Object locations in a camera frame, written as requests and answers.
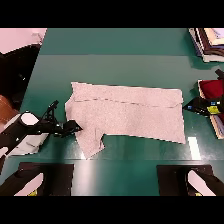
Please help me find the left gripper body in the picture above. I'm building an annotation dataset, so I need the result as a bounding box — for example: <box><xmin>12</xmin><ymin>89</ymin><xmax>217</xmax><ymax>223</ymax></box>
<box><xmin>61</xmin><ymin>119</ymin><xmax>84</xmax><ymax>138</ymax></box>

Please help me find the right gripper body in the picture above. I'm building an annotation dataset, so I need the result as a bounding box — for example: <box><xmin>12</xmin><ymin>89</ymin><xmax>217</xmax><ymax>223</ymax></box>
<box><xmin>182</xmin><ymin>96</ymin><xmax>214</xmax><ymax>116</ymax></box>

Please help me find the light grey T-shirt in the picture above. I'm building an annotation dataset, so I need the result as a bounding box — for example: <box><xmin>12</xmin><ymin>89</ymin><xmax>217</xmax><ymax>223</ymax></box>
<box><xmin>64</xmin><ymin>81</ymin><xmax>187</xmax><ymax>160</ymax></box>

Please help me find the red garment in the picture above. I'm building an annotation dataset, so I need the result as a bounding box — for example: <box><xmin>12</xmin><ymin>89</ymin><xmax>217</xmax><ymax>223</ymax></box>
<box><xmin>199</xmin><ymin>78</ymin><xmax>224</xmax><ymax>125</ymax></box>

